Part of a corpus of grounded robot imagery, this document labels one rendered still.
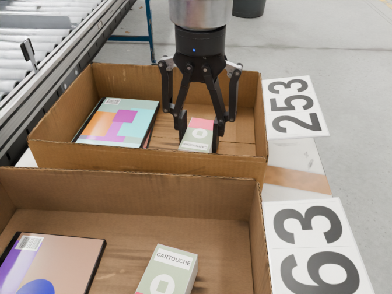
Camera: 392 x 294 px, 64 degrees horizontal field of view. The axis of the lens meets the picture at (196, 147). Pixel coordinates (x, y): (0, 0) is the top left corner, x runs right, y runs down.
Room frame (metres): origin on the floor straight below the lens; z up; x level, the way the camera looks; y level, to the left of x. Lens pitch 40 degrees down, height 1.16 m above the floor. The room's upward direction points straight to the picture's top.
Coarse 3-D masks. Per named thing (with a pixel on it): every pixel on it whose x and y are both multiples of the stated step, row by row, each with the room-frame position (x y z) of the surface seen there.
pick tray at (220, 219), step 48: (0, 192) 0.31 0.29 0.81; (48, 192) 0.32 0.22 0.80; (96, 192) 0.31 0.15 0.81; (144, 192) 0.31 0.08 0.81; (192, 192) 0.30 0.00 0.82; (240, 192) 0.30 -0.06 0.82; (0, 240) 0.26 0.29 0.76; (144, 240) 0.26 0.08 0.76; (192, 240) 0.26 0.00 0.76; (240, 240) 0.26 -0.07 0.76; (96, 288) 0.19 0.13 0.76; (192, 288) 0.19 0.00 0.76; (240, 288) 0.19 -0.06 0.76
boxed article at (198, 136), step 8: (192, 120) 0.50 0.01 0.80; (200, 120) 0.50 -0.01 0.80; (208, 120) 0.50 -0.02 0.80; (192, 128) 0.48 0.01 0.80; (200, 128) 0.48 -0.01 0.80; (208, 128) 0.48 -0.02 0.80; (184, 136) 0.45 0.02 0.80; (192, 136) 0.45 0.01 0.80; (200, 136) 0.45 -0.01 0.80; (208, 136) 0.45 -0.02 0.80; (184, 144) 0.43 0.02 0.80; (192, 144) 0.43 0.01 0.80; (200, 144) 0.43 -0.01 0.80; (208, 144) 0.43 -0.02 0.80; (208, 152) 0.41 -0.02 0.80
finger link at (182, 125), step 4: (184, 112) 0.47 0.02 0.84; (180, 116) 0.46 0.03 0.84; (184, 116) 0.47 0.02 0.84; (180, 120) 0.45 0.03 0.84; (184, 120) 0.47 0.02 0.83; (180, 124) 0.45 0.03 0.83; (184, 124) 0.47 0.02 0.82; (180, 128) 0.45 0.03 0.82; (184, 128) 0.47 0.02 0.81; (180, 132) 0.45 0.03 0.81; (184, 132) 0.46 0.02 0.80; (180, 136) 0.45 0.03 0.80; (180, 140) 0.45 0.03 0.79
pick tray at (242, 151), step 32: (96, 64) 0.65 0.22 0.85; (128, 64) 0.65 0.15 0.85; (64, 96) 0.52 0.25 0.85; (96, 96) 0.64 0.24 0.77; (128, 96) 0.65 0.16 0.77; (160, 96) 0.64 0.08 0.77; (192, 96) 0.63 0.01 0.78; (224, 96) 0.62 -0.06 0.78; (256, 96) 0.60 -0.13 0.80; (64, 128) 0.49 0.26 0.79; (160, 128) 0.53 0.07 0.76; (256, 128) 0.51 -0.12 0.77; (64, 160) 0.38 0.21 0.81; (96, 160) 0.37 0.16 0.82; (128, 160) 0.36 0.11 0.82; (160, 160) 0.36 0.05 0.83; (192, 160) 0.35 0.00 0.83; (224, 160) 0.35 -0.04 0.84; (256, 160) 0.34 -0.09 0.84
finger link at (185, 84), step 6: (186, 66) 0.45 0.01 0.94; (192, 66) 0.45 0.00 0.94; (186, 72) 0.45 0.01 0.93; (186, 78) 0.45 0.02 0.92; (186, 84) 0.45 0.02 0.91; (180, 90) 0.46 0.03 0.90; (186, 90) 0.45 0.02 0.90; (180, 96) 0.46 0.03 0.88; (180, 102) 0.46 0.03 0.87; (174, 108) 0.46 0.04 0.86; (180, 108) 0.46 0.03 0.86; (174, 114) 0.46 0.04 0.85
